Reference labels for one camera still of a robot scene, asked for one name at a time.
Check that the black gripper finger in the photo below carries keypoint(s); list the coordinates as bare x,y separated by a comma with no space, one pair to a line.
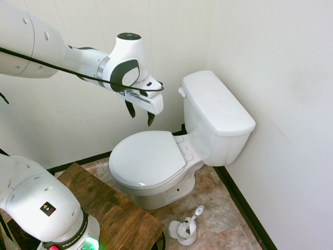
131,109
150,119

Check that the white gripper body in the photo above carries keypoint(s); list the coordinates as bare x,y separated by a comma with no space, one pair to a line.
152,97

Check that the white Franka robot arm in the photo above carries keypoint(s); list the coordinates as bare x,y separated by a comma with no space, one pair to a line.
39,47

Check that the white flush lever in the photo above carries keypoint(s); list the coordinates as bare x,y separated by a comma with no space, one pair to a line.
181,91

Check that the white toilet seat lid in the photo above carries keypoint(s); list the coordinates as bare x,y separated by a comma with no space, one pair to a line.
147,157

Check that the white toilet tank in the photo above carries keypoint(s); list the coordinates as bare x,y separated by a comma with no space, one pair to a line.
210,140

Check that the white toilet tank lid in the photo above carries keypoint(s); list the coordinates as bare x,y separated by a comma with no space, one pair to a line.
217,102

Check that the white toilet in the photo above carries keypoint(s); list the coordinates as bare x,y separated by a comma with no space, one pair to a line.
166,187

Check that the white toilet brush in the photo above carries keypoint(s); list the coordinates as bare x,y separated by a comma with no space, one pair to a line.
189,221

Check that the white toilet brush holder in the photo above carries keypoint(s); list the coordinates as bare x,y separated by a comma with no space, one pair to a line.
183,233

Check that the black baseboard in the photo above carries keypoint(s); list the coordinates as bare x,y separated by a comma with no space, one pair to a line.
244,200

